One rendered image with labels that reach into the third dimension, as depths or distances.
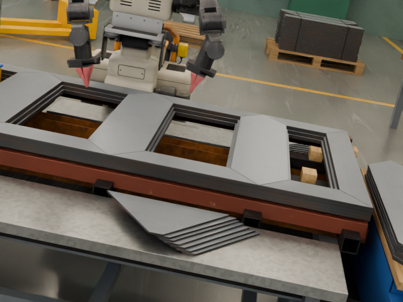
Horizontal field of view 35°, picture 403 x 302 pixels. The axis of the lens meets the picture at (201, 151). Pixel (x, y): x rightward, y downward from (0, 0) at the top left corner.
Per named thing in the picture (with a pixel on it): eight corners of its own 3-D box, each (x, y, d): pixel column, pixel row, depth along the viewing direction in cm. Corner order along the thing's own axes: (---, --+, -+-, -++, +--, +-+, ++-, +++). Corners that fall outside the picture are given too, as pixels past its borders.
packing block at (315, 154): (321, 162, 236) (324, 153, 235) (308, 160, 237) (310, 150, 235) (320, 157, 242) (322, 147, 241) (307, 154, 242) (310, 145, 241)
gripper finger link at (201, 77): (195, 97, 211) (207, 72, 208) (176, 88, 211) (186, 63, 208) (198, 93, 218) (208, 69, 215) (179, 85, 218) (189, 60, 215)
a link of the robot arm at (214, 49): (224, 14, 207) (198, 15, 207) (229, 21, 197) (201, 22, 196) (225, 50, 212) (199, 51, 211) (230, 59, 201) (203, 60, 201)
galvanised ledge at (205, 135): (350, 178, 263) (352, 171, 262) (45, 117, 269) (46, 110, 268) (345, 161, 281) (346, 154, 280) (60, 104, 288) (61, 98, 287)
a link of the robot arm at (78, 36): (93, 5, 212) (66, 6, 211) (90, 7, 201) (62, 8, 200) (95, 41, 215) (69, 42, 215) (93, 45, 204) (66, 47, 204)
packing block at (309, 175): (315, 186, 213) (317, 175, 212) (300, 183, 213) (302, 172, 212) (313, 179, 219) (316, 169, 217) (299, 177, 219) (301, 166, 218)
